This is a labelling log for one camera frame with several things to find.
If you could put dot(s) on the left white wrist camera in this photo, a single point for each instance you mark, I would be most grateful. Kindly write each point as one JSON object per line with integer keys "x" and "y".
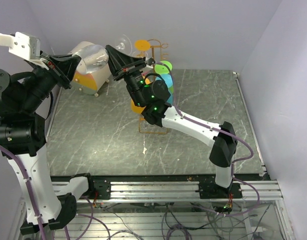
{"x": 26, "y": 47}

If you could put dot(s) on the clear wine glass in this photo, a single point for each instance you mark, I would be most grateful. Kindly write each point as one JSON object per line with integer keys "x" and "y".
{"x": 94, "y": 56}
{"x": 140, "y": 54}

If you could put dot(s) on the gold wire glass rack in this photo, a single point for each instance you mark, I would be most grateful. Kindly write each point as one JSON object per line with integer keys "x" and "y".
{"x": 155, "y": 93}

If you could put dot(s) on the yellow wine glass back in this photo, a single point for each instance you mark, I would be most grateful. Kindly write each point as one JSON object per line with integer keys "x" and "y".
{"x": 138, "y": 109}

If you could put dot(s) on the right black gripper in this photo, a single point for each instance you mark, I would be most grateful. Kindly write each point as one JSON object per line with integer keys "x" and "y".
{"x": 117, "y": 61}

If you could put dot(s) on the yellow wine glass front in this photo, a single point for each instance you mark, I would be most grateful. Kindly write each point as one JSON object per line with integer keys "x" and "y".
{"x": 142, "y": 45}

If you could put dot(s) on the green plastic wine glass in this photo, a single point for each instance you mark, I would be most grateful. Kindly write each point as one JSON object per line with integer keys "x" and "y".
{"x": 162, "y": 69}

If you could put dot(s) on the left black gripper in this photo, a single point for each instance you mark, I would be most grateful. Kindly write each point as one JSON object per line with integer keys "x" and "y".
{"x": 62, "y": 67}

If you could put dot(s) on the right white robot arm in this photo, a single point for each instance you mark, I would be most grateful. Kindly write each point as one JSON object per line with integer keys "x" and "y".
{"x": 220, "y": 137}

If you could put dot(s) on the white half-round box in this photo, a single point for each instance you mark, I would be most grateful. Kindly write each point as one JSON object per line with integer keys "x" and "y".
{"x": 89, "y": 83}

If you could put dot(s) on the blue plastic wine glass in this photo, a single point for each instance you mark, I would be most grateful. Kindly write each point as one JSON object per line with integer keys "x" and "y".
{"x": 169, "y": 82}

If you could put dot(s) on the yellow wine glass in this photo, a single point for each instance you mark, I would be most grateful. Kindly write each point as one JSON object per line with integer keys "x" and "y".
{"x": 138, "y": 109}
{"x": 142, "y": 45}

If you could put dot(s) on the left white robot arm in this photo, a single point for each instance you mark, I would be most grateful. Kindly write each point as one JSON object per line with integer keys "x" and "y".
{"x": 23, "y": 142}

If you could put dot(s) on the aluminium mounting rail frame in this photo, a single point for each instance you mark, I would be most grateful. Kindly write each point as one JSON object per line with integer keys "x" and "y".
{"x": 179, "y": 188}

